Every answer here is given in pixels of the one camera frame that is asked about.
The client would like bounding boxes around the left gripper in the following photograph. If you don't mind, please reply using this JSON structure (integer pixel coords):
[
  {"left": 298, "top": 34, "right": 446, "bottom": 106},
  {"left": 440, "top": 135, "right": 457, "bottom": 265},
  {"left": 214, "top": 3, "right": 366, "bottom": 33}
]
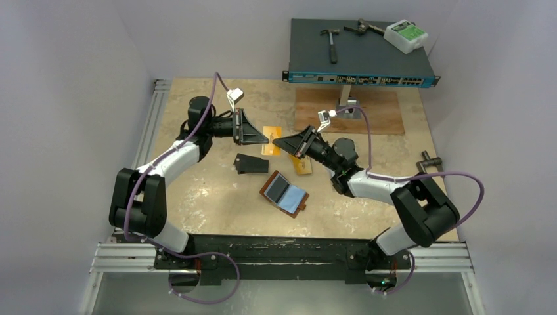
[{"left": 205, "top": 108, "right": 268, "bottom": 146}]

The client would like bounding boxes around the single orange card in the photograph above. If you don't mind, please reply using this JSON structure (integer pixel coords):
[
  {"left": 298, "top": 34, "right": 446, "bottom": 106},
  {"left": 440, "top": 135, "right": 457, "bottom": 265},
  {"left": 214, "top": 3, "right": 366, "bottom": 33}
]
[{"left": 261, "top": 126, "right": 282, "bottom": 156}]

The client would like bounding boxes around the single black card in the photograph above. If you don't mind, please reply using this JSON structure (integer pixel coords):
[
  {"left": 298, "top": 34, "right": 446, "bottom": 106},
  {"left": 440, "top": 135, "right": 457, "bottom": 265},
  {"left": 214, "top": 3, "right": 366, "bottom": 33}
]
[{"left": 264, "top": 176, "right": 290, "bottom": 203}]

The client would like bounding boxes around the brown leather card holder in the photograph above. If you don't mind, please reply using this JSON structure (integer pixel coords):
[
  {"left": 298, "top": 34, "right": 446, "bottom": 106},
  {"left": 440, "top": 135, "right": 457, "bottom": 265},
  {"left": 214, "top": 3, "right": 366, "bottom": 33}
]
[{"left": 259, "top": 170, "right": 309, "bottom": 219}]

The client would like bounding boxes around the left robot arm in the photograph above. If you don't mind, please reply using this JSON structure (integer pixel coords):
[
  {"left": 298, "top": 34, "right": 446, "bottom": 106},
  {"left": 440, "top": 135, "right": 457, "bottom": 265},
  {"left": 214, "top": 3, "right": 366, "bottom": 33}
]
[{"left": 108, "top": 96, "right": 269, "bottom": 268}]

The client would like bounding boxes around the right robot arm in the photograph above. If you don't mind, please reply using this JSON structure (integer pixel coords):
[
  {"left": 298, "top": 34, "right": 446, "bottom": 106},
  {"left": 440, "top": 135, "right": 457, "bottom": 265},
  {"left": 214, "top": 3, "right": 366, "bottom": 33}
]
[{"left": 273, "top": 127, "right": 460, "bottom": 267}]

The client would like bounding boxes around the black cards stack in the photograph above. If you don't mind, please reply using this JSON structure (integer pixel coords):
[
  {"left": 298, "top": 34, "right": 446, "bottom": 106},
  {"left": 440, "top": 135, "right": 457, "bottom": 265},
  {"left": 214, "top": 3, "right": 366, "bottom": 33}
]
[{"left": 233, "top": 154, "right": 269, "bottom": 175}]

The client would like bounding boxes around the brown wooden board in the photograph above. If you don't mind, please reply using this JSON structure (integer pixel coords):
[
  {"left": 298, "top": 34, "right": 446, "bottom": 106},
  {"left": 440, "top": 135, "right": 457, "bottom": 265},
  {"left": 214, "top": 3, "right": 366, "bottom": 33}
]
[{"left": 294, "top": 87, "right": 405, "bottom": 135}]

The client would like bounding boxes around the silver metal stand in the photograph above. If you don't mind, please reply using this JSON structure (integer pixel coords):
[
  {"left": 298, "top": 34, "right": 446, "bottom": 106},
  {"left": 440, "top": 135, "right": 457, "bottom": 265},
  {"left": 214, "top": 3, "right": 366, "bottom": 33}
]
[{"left": 336, "top": 85, "right": 361, "bottom": 119}]

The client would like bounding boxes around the hammer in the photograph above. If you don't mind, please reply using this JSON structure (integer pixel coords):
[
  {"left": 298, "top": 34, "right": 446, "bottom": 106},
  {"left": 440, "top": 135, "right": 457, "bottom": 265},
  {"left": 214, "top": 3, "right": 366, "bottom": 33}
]
[{"left": 320, "top": 29, "right": 340, "bottom": 64}]

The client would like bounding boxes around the black metal tool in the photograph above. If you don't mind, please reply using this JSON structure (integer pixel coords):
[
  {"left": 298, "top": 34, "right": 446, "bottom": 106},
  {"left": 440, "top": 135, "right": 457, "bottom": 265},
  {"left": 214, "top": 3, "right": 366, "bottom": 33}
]
[{"left": 343, "top": 18, "right": 386, "bottom": 36}]

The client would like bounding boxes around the grey metal clamp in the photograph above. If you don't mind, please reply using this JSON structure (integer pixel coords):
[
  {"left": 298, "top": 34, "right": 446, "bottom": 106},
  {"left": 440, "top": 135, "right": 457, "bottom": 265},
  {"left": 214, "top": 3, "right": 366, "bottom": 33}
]
[{"left": 416, "top": 150, "right": 444, "bottom": 175}]

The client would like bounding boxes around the white green box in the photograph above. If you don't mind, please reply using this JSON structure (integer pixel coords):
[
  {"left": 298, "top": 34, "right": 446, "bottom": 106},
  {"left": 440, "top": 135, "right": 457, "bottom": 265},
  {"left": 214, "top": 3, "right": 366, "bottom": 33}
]
[{"left": 383, "top": 20, "right": 429, "bottom": 54}]

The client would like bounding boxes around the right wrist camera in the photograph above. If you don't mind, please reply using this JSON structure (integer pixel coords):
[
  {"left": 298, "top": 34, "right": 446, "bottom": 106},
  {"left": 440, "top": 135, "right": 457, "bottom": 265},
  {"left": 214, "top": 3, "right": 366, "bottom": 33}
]
[{"left": 317, "top": 110, "right": 337, "bottom": 133}]

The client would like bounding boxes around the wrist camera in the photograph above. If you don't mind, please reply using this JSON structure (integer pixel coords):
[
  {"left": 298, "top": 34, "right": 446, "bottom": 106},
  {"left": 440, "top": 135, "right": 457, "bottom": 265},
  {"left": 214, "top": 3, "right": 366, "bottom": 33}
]
[
  {"left": 317, "top": 110, "right": 337, "bottom": 133},
  {"left": 226, "top": 88, "right": 245, "bottom": 112}
]

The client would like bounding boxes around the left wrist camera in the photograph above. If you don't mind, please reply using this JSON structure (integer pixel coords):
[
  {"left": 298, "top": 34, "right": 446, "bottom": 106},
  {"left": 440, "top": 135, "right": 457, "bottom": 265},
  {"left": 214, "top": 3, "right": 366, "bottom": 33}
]
[{"left": 226, "top": 88, "right": 245, "bottom": 112}]

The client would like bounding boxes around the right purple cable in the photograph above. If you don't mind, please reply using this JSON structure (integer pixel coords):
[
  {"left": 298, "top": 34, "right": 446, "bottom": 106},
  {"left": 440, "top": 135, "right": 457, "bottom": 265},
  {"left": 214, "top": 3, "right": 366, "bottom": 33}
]
[{"left": 331, "top": 105, "right": 485, "bottom": 297}]

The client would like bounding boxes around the purple cable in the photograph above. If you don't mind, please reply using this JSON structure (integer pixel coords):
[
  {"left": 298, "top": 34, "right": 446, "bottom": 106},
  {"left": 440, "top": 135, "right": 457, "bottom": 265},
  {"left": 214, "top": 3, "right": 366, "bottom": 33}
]
[
  {"left": 331, "top": 105, "right": 485, "bottom": 297},
  {"left": 122, "top": 72, "right": 241, "bottom": 305}
]

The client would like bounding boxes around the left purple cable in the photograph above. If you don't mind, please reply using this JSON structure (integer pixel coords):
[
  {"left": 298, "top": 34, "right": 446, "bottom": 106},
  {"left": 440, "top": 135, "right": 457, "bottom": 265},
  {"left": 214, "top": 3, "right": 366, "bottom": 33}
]
[{"left": 122, "top": 72, "right": 241, "bottom": 305}]

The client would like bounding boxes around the blue network switch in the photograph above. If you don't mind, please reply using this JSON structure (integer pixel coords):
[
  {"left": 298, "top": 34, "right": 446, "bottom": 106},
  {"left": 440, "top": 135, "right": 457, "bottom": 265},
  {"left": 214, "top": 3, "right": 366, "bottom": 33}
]
[{"left": 282, "top": 18, "right": 440, "bottom": 89}]

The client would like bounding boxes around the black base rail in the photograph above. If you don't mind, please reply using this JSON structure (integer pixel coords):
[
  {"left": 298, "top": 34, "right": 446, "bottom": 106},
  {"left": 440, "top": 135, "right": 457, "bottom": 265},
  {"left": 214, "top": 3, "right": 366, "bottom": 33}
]
[{"left": 113, "top": 232, "right": 414, "bottom": 288}]

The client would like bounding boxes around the aluminium frame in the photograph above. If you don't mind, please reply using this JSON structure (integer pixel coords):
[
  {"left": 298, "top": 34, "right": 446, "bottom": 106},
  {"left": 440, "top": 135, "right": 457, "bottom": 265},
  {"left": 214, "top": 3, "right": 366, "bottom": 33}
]
[{"left": 81, "top": 78, "right": 485, "bottom": 314}]

